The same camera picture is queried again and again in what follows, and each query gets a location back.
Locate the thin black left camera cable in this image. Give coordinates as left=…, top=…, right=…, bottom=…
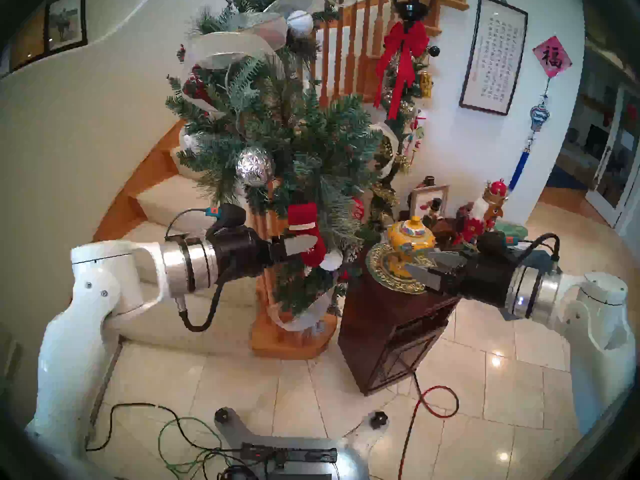
left=165, top=207, right=211, bottom=237

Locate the decorated green pine garland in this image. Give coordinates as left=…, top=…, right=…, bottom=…
left=180, top=0, right=401, bottom=332

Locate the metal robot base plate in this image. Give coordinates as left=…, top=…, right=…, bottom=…
left=214, top=406, right=390, bottom=480

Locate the wooden balustrade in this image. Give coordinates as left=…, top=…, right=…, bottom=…
left=250, top=0, right=496, bottom=345

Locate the framed horse photo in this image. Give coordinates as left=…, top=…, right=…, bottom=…
left=43, top=0, right=88, bottom=55

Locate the carpeted wooden staircase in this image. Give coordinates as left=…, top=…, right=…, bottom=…
left=67, top=119, right=338, bottom=361

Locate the white glass door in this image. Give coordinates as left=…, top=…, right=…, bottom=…
left=585, top=81, right=640, bottom=230

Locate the small white picture frame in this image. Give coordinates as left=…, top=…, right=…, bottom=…
left=410, top=185, right=450, bottom=222

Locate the red berry sprig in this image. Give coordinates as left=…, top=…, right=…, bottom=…
left=182, top=79, right=211, bottom=105

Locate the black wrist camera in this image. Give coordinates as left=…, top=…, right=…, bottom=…
left=477, top=232, right=516, bottom=265
left=212, top=203, right=247, bottom=231

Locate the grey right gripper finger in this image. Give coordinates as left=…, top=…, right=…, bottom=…
left=425, top=251, right=468, bottom=271
left=404, top=264, right=448, bottom=294

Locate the black right camera cable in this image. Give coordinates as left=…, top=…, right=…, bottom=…
left=515, top=232, right=561, bottom=265

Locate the small black-hat nutcracker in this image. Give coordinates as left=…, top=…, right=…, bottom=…
left=422, top=197, right=443, bottom=228

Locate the dark wood cabinet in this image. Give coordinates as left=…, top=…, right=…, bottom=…
left=337, top=256, right=473, bottom=397

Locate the green floor cable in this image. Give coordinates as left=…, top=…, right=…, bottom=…
left=157, top=416, right=223, bottom=477

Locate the green gold round plate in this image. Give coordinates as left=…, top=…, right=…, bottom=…
left=365, top=241, right=440, bottom=295

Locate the blue tassel knot charm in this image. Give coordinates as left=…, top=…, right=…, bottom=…
left=508, top=78, right=551, bottom=192

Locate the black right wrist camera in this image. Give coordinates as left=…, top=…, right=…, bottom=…
left=477, top=232, right=516, bottom=265

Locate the framed calligraphy scroll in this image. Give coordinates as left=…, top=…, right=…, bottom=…
left=459, top=0, right=529, bottom=116

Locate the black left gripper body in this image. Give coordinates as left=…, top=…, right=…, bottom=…
left=207, top=226, right=288, bottom=285

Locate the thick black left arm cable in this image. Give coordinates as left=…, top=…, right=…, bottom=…
left=177, top=264, right=236, bottom=333

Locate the black power strip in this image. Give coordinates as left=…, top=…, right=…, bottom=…
left=240, top=443, right=338, bottom=462

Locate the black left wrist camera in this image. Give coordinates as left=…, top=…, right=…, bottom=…
left=212, top=203, right=247, bottom=231

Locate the large red nutcracker figure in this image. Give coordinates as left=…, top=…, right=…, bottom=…
left=452, top=180, right=510, bottom=247

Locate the brown framed picture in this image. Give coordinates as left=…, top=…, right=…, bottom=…
left=10, top=4, right=48, bottom=72

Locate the red diamond fu hanging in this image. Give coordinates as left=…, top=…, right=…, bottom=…
left=532, top=35, right=573, bottom=79

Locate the silver faceted ball ornament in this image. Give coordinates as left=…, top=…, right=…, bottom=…
left=236, top=146, right=275, bottom=186

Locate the yellow lidded ceramic jar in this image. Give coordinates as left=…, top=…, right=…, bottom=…
left=386, top=216, right=437, bottom=277

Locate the red floor cable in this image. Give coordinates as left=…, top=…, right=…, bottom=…
left=397, top=384, right=460, bottom=480

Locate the black floor cable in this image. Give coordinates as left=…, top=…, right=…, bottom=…
left=85, top=403, right=243, bottom=455

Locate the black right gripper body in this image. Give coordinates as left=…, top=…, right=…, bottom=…
left=440, top=261, right=518, bottom=307

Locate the red bow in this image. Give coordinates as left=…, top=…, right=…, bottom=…
left=373, top=20, right=431, bottom=121

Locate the black lantern lamp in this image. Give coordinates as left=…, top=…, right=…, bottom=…
left=390, top=0, right=445, bottom=22

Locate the red mitten ornament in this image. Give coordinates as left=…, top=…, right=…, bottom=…
left=287, top=202, right=328, bottom=269

